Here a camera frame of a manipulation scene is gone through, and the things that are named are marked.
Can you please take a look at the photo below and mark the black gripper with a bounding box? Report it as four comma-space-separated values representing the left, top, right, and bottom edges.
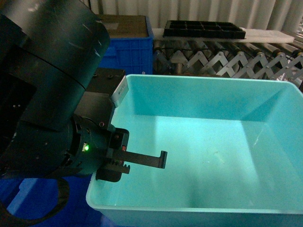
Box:
63, 68, 168, 182

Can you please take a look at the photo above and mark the teal plastic bin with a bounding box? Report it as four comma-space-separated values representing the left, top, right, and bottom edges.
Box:
86, 75, 303, 227

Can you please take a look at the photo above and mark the blue ribbed plastic crate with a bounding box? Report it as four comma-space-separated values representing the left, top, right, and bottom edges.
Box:
0, 176, 115, 227

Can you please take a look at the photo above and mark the tall blue plastic crate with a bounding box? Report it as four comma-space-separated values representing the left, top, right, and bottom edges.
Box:
99, 15, 154, 74

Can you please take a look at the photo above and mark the black compartment tray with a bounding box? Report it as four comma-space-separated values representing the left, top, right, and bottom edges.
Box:
164, 20, 245, 39

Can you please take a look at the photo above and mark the expandable roller conveyor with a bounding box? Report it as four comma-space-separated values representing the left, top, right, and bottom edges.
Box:
153, 40, 303, 87

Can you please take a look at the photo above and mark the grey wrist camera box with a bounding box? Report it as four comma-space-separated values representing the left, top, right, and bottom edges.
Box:
111, 76, 129, 108

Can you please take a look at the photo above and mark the black cable loop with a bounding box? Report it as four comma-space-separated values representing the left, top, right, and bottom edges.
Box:
0, 176, 71, 227

